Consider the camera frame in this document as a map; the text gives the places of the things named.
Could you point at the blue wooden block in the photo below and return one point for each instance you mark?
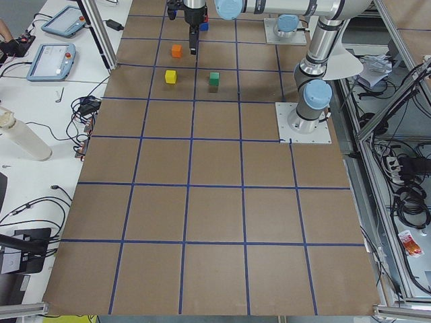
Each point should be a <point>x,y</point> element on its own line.
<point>204,27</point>

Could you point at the white chair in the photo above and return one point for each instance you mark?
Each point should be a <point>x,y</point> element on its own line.
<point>342,64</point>

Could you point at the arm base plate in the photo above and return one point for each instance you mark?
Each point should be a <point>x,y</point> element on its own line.
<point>275,36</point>
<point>292,129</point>

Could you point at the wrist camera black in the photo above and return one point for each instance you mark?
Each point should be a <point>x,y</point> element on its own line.
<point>173,6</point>

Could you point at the orange wooden block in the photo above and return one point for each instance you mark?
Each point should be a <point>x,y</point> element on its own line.
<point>177,51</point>

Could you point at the teach pendant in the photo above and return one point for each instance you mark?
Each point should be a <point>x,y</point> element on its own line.
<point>66,23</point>
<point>52,62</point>

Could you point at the orange snack packet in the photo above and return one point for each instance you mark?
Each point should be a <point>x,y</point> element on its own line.
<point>409,244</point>

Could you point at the near teach pendant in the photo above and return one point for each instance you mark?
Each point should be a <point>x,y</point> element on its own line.
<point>52,62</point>

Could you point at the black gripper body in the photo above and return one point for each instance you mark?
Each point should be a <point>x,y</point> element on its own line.
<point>194,17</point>

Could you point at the far teach pendant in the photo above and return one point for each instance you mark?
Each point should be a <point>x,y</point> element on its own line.
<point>66,23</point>

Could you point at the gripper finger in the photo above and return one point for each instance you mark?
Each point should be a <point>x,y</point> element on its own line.
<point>194,41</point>
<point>190,39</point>

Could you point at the hex key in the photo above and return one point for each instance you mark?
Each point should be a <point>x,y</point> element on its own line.
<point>60,95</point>

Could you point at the aluminium frame post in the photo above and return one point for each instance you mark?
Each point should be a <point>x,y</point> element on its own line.
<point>94,21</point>

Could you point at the black power adapter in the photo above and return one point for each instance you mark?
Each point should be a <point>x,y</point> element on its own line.
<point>114,25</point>

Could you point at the yellow wooden block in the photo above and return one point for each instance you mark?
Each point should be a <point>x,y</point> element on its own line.
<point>170,76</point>

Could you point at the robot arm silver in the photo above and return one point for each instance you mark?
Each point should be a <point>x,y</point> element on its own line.
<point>313,91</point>
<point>288,25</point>

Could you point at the green wooden block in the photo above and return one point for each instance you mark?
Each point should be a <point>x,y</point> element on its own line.
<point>214,79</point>

